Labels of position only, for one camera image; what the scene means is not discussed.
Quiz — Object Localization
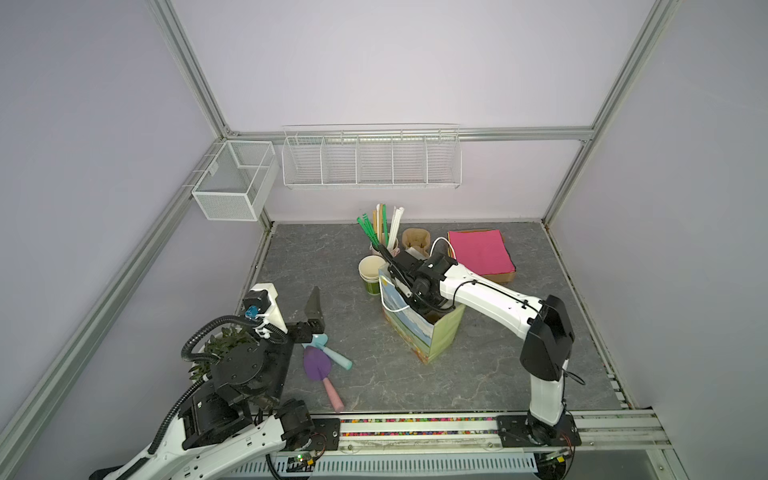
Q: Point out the painted paper gift bag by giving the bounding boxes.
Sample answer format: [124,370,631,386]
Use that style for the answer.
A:
[379,253,465,364]

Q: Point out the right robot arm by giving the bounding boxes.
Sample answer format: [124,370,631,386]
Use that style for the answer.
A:
[377,246,581,447]

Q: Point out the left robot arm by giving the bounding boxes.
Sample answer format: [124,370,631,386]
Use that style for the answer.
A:
[90,283,339,479]

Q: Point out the teal toy shovel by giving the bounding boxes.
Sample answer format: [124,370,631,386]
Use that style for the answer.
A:
[311,334,353,370]

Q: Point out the pink utensil holder cup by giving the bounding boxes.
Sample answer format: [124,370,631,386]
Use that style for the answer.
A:
[370,240,400,257]

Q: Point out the cardboard cup carrier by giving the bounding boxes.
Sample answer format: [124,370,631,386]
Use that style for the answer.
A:
[401,228,431,258]

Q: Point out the potted green plant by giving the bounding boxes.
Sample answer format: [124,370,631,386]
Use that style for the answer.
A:
[188,326,257,382]

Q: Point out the stack of green paper cups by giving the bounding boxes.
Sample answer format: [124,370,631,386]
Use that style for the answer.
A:
[358,255,387,295]

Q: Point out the purple pink toy shovel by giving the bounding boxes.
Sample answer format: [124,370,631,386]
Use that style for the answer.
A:
[303,347,345,413]

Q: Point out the white wrapped straws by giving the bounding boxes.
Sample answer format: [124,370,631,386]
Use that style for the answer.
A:
[387,207,404,250]

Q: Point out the cardboard napkin box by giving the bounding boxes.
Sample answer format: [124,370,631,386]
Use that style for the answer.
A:
[447,230,517,287]

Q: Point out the green stirrer sticks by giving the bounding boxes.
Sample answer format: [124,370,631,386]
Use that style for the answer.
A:
[357,214,382,250]

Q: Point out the wide white wire basket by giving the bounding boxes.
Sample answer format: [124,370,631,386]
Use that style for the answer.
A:
[282,125,463,189]

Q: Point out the small white wire basket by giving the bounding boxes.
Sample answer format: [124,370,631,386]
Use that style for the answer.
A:
[192,140,280,222]

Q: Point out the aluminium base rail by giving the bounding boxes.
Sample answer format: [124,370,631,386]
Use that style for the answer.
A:
[161,410,673,460]

